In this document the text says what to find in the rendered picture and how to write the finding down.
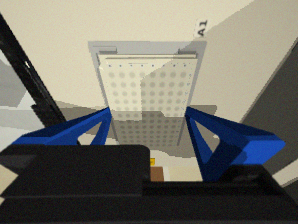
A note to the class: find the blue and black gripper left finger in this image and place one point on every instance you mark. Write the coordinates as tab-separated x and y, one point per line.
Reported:
67	133

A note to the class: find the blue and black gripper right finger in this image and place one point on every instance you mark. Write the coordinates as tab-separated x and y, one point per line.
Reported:
239	144

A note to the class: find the black grid base plate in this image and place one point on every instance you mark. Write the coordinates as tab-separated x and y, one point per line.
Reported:
41	108

